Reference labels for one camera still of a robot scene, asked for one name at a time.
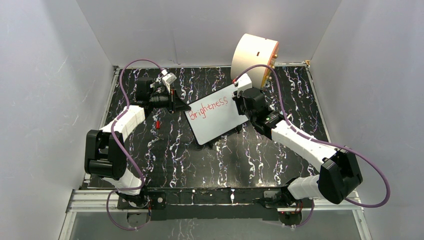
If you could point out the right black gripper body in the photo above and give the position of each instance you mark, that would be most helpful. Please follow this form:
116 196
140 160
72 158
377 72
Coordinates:
240 104

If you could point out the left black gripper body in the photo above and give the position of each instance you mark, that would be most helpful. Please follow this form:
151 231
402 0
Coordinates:
172 101

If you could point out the white whiteboard black frame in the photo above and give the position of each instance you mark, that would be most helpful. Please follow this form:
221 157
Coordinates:
214 115

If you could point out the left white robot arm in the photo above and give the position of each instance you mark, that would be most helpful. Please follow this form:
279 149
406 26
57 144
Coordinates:
105 152

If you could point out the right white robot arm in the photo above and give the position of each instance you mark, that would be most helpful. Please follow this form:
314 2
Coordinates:
338 169

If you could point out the white cylindrical drum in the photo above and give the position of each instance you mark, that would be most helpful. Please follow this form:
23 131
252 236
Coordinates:
254 50

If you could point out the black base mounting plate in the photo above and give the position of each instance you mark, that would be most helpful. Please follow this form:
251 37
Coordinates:
266 203

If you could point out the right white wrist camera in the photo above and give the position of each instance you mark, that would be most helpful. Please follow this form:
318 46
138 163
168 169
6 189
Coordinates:
243 83

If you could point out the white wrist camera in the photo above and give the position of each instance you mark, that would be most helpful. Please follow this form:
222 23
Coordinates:
243 83
167 79

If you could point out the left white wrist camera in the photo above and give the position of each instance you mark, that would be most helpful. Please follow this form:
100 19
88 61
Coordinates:
167 79

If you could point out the aluminium frame rail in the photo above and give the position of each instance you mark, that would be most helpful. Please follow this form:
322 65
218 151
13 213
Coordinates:
104 201

